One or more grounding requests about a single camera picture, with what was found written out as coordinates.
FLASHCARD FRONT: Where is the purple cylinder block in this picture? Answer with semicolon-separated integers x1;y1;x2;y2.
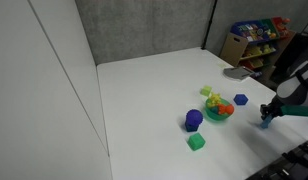
185;108;204;127

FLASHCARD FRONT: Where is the black metal stand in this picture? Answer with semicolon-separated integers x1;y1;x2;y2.
247;136;308;180

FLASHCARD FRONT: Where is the blue toy cube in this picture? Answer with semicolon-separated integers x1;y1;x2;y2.
233;93;249;106

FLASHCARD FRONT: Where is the green bowl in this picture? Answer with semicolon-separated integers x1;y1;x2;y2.
204;97;236;123

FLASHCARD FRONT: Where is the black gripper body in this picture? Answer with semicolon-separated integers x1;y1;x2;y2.
259;102;284;118

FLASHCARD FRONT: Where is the orange plush toy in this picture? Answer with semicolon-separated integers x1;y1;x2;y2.
217;103;235;116

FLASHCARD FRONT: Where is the lime green toy cube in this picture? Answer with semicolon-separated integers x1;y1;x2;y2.
199;85;213;97

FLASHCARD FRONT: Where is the light blue plush toy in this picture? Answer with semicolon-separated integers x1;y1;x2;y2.
260;114;274;130

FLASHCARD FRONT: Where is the dark teal toy cube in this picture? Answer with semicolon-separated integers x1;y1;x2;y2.
184;120;200;133

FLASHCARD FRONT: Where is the grey flat tray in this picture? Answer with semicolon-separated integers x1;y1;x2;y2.
223;65;258;83

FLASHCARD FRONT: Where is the black vertical pole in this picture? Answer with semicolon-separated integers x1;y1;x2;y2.
201;0;218;51

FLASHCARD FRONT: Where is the wooden toy shelf with bins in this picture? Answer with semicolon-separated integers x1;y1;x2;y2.
219;16;297;79

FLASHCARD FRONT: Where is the yellow spiky toy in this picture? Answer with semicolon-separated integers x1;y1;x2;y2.
207;92;223;109

